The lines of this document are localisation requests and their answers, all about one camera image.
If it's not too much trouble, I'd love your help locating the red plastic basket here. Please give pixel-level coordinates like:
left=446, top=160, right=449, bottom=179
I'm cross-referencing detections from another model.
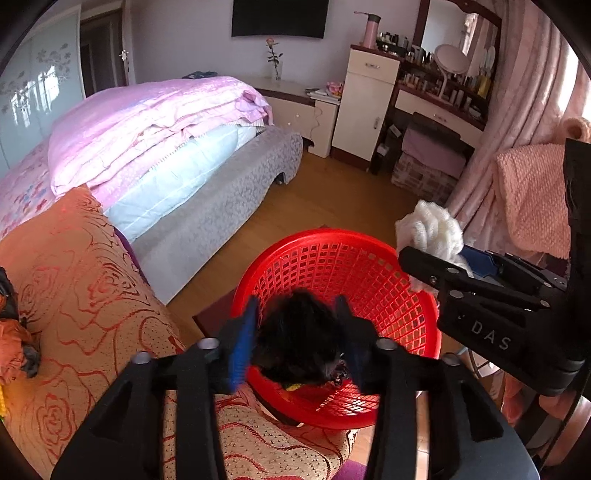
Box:
left=231, top=228, right=443, bottom=429

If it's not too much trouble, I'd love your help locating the grey upholstered bed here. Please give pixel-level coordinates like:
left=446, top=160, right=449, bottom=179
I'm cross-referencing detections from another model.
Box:
left=131, top=126, right=304, bottom=305

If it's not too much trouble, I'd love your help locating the dark red low stool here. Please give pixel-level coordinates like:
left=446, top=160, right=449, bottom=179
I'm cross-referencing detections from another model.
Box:
left=191, top=295, right=243, bottom=347

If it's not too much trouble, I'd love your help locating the pink thermos bottle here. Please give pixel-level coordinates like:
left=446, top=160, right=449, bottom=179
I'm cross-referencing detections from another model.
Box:
left=355, top=11, right=382, bottom=49

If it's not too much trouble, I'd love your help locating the vanity table with mirror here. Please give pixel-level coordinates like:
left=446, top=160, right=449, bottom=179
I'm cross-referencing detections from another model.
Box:
left=369, top=0, right=504, bottom=185

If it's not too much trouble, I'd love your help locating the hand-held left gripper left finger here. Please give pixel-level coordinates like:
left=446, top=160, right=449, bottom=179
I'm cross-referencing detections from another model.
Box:
left=50, top=295, right=260, bottom=480

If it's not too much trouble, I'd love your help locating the round makeup mirror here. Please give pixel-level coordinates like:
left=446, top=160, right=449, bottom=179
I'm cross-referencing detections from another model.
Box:
left=433, top=44, right=469, bottom=102

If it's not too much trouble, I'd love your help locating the cream tall cabinet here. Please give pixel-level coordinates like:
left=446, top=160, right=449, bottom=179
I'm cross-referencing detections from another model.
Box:
left=331, top=45, right=401, bottom=162

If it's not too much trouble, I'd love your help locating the light blue quilt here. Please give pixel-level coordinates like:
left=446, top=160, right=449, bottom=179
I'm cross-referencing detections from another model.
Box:
left=104, top=124, right=266, bottom=243

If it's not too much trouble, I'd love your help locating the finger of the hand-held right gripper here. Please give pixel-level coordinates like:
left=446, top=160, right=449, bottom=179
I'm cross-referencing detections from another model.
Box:
left=398, top=246, right=552, bottom=311
left=462, top=246, right=570, bottom=292

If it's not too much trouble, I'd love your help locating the bedroom door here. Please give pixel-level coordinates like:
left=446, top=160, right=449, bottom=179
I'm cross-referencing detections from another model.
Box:
left=79, top=0, right=137, bottom=100

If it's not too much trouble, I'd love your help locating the row of cosmetic bottles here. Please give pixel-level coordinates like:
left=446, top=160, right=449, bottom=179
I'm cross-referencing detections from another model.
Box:
left=376, top=30, right=492, bottom=121

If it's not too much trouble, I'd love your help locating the purple chair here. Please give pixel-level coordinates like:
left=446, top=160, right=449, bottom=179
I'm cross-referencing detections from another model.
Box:
left=113, top=226, right=370, bottom=480

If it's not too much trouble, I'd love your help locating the orange crumpled plastic bag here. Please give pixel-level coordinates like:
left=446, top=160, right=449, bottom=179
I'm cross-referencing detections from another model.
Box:
left=0, top=295, right=42, bottom=386

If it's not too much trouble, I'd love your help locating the pink curtain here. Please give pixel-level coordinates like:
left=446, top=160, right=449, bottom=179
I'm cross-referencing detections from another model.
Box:
left=445, top=0, right=587, bottom=259

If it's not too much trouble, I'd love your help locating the white knitted garment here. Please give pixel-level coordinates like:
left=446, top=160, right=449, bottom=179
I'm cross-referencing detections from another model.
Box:
left=396, top=199, right=472, bottom=291

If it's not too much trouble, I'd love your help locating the wall television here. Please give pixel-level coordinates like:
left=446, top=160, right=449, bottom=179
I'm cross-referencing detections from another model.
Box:
left=231, top=0, right=330, bottom=40

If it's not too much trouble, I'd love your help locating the dark grey crumpled wrapper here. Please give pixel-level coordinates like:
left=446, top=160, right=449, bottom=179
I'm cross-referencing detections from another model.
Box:
left=0, top=267, right=19, bottom=319
left=21, top=346, right=41, bottom=378

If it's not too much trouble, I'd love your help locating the pink quilt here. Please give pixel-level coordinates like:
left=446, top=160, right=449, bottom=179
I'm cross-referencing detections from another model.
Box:
left=47, top=76, right=274, bottom=200

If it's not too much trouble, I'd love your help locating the floral bedsheet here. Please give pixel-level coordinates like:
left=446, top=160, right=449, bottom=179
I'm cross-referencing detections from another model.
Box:
left=0, top=138, right=58, bottom=241

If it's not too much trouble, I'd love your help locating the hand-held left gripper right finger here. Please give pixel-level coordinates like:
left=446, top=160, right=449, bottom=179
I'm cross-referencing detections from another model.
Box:
left=335, top=295, right=541, bottom=480

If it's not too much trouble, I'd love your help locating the black cable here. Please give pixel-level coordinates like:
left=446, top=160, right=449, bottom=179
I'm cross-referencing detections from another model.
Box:
left=540, top=392, right=583, bottom=467

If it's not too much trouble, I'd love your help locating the cream low cabinet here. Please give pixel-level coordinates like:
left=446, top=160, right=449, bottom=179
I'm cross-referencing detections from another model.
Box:
left=245, top=76, right=342, bottom=158

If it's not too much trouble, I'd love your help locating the glass-door wardrobe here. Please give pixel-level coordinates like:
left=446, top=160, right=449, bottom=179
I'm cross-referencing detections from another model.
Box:
left=0, top=0, right=86, bottom=174

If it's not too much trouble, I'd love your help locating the pink padded stool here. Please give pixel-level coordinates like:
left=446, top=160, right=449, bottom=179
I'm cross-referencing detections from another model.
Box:
left=402, top=124, right=467, bottom=178

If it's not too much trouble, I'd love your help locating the patterned storage box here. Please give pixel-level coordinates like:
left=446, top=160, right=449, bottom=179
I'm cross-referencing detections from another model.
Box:
left=392, top=152, right=458, bottom=206

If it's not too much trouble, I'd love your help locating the orange rose-patterned cloth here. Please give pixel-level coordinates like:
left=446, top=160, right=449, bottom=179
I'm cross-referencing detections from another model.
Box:
left=0, top=185, right=354, bottom=480

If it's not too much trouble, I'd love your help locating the pink knitted blanket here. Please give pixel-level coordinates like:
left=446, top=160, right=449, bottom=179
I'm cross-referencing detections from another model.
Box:
left=495, top=117, right=591, bottom=260

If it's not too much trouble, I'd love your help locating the rose in glass vase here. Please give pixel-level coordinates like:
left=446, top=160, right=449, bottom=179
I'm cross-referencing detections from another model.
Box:
left=264, top=38, right=284, bottom=81

